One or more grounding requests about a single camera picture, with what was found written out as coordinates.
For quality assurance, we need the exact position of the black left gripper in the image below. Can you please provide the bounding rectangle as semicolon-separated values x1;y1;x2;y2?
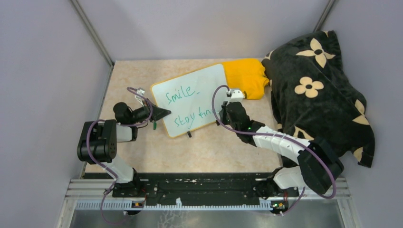
129;98;172;124

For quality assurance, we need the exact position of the yellow-framed whiteboard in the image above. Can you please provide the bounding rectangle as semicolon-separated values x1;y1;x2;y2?
151;64;228;138

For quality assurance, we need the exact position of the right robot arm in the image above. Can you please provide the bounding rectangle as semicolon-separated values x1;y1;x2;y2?
217;102;344;196

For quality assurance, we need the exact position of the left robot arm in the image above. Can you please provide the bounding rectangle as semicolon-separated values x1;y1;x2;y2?
77;100;171;197

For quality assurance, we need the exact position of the folded yellow cloth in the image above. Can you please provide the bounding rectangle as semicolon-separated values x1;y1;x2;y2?
222;58;269;100

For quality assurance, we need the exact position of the black floral blanket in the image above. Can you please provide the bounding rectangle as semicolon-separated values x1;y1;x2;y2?
262;30;375;168

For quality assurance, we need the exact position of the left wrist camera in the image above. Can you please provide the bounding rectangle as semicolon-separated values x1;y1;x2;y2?
134;88;145;98

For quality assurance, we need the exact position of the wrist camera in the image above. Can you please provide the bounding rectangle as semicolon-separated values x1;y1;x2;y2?
134;88;145;98
226;89;245;103

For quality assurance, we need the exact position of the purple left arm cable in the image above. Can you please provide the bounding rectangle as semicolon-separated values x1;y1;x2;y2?
86;87;153;226

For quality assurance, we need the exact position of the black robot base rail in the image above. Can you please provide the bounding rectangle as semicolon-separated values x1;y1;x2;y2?
111;172;299;213

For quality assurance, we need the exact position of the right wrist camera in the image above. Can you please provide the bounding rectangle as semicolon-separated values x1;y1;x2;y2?
226;89;245;103

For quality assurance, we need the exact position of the left metal corner post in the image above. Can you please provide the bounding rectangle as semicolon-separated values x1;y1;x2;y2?
69;0;115;67

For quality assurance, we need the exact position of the metal corner post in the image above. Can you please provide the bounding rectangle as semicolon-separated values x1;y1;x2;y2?
313;0;337;32
69;0;115;67

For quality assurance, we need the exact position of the right metal corner post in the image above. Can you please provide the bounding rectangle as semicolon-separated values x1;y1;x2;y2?
313;0;337;32

